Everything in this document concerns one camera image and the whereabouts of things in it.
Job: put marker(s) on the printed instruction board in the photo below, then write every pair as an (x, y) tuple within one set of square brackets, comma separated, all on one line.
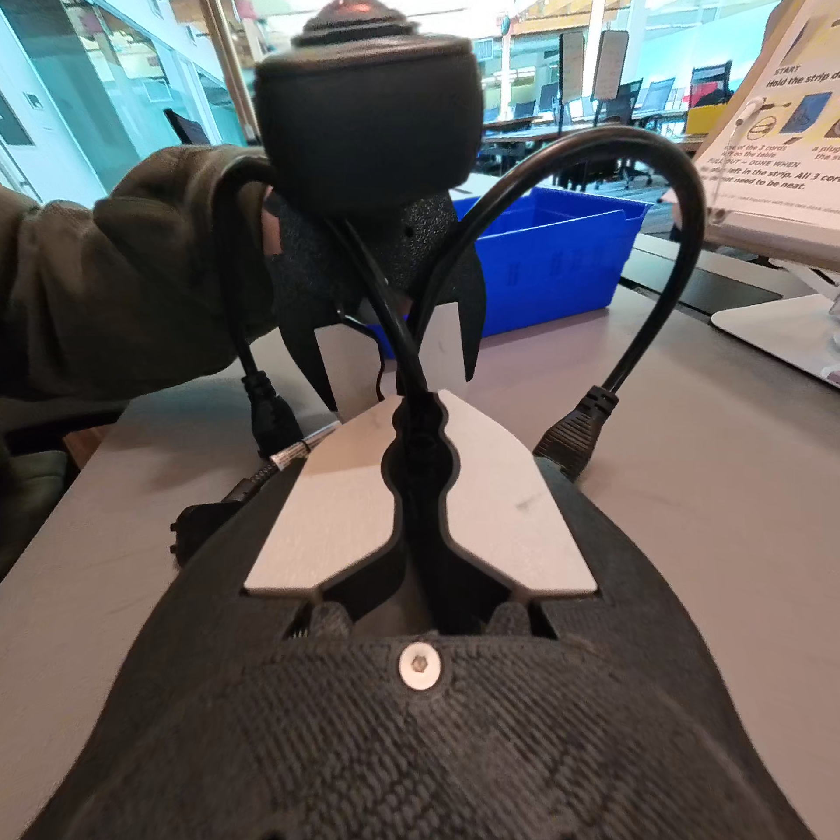
[(781, 131)]

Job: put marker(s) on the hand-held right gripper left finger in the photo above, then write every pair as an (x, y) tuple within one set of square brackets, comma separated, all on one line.
[(328, 518)]

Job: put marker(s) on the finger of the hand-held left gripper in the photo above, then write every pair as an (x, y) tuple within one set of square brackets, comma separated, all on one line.
[(446, 348), (348, 367)]

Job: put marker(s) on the dark office desk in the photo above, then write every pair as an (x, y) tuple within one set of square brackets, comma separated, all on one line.
[(590, 128)]

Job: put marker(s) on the blue plastic bin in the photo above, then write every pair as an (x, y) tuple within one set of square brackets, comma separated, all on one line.
[(558, 262)]

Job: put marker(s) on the person's left hand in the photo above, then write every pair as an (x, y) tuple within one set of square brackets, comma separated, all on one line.
[(271, 229)]

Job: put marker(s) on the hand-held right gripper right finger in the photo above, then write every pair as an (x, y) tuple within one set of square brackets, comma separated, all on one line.
[(512, 518)]

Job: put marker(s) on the black and red office chair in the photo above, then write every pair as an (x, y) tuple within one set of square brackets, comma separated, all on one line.
[(710, 82)]

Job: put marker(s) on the whiteboard on stand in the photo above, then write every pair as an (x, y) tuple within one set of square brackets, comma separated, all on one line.
[(571, 62), (611, 62)]

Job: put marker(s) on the yellow bin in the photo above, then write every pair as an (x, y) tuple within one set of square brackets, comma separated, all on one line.
[(707, 118)]

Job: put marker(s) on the person's left forearm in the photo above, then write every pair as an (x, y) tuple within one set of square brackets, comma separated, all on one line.
[(131, 275)]

